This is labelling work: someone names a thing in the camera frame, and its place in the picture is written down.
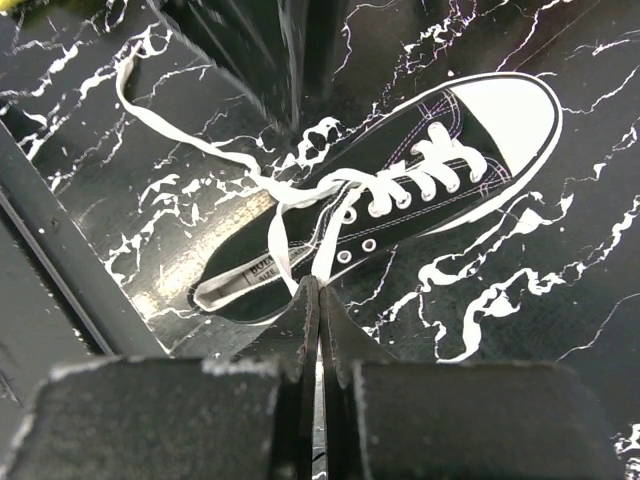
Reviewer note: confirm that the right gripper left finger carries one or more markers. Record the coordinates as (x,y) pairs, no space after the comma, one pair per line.
(249,417)

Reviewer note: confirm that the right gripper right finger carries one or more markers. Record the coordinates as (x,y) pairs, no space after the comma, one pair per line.
(388,419)

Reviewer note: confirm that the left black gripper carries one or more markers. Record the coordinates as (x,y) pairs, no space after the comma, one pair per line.
(279,53)

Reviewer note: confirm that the black sneaker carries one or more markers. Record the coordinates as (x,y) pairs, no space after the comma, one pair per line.
(513,119)

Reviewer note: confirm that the white shoelace sneaker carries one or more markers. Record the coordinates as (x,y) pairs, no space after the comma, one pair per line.
(280,190)

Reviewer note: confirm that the black marble pattern mat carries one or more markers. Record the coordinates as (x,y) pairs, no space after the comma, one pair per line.
(128,220)

